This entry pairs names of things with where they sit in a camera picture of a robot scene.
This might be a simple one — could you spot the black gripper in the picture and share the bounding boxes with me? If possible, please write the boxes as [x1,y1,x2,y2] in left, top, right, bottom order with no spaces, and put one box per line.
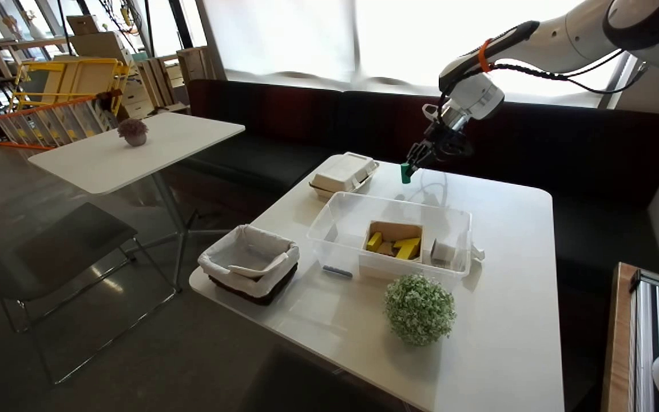
[400,111,477,173]

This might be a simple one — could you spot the yellow block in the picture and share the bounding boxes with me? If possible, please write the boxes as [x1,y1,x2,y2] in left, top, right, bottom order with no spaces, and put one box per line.
[390,235,423,262]
[364,229,387,254]

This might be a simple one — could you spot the white square bowl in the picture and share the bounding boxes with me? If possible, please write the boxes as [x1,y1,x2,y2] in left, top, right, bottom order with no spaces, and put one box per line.
[358,216,429,280]

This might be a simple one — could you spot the small white cube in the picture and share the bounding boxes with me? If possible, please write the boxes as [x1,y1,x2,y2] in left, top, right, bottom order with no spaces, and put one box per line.
[429,239,460,270]

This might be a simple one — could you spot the clear plastic bin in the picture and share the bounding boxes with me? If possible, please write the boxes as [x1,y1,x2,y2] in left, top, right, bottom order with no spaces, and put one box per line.
[304,189,477,280]

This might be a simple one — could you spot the green faux plant ball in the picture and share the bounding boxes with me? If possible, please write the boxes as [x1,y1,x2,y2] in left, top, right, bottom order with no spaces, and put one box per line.
[383,272,459,347]

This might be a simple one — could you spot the white window curtain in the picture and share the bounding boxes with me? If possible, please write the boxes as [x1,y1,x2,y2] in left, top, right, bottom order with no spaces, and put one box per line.
[204,0,658,109]

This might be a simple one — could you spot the black bench sofa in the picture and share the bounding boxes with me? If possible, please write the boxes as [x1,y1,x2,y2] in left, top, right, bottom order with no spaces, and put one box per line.
[168,77,659,412]

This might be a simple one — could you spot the black tray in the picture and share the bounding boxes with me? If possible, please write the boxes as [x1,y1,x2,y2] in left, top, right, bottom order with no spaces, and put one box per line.
[209,261,303,307]

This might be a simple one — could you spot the white basket grey liner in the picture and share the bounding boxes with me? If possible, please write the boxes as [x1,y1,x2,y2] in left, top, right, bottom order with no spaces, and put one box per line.
[197,222,303,300]

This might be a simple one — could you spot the wooden crates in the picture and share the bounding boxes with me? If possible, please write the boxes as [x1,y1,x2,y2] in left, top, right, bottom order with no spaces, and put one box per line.
[136,44,225,114]

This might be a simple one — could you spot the wooden base board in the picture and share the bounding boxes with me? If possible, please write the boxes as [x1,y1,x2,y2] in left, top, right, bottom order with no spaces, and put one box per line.
[603,261,646,412]

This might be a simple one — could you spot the small brown potted plant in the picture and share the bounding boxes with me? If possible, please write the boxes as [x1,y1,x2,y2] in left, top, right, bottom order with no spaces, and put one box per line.
[118,117,152,149]

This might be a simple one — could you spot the white side table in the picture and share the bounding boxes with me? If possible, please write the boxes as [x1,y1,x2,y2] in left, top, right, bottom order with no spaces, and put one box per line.
[27,109,247,295]

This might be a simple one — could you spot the yellow cart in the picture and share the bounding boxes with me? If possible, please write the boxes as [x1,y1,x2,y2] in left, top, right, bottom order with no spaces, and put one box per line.
[12,55,130,109]

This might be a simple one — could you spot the orange ladder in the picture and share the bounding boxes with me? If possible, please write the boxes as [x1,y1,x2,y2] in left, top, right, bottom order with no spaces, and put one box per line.
[0,94,120,156]

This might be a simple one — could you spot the black folding chair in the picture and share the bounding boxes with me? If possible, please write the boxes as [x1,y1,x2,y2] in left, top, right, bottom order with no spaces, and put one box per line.
[0,201,180,387]

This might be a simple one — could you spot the orange cable strap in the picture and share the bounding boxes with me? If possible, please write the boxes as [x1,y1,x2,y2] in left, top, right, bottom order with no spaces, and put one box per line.
[477,38,496,72]

